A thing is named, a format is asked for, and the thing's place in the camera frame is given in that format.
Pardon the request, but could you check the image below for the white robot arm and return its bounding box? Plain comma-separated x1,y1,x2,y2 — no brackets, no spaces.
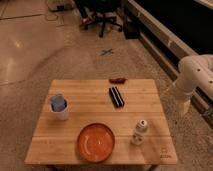
164,54,213,115

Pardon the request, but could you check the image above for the black office chair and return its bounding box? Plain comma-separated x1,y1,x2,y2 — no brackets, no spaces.
74,0,122,38

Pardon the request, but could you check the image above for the orange round plate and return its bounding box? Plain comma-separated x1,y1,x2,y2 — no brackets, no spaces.
77,123,115,163

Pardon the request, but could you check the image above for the wooden table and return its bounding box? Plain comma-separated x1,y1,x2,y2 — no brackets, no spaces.
24,78,179,171

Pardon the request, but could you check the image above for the black rectangular box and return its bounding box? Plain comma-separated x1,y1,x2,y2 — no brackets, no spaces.
109,87,124,108

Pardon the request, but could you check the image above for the blue cloth in cup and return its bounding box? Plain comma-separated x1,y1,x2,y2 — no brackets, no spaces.
51,95,65,112

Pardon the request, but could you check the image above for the black box on floor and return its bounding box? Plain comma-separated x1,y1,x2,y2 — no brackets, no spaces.
123,22,140,39

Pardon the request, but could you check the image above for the white cup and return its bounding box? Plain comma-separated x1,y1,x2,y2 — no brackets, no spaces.
51,98,69,121

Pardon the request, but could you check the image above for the small white bottle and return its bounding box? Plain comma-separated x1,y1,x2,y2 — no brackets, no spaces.
131,120,148,145

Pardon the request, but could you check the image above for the dark red small object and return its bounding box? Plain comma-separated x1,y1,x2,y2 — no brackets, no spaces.
109,78,127,84

